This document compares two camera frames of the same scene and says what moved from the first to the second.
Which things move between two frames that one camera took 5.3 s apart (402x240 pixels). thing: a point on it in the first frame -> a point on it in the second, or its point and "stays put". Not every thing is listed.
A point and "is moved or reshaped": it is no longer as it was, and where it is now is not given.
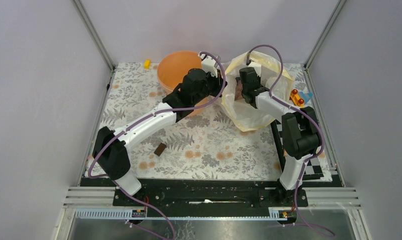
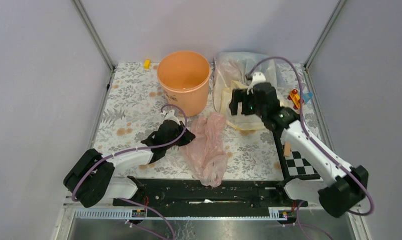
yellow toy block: [147, 64] stays put
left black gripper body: [211, 86] -> [183, 140]
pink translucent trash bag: [239, 88] is moved or reshaped
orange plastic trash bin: [173, 67] stays put
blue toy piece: [306, 96] stays put
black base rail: [210, 194] stays put
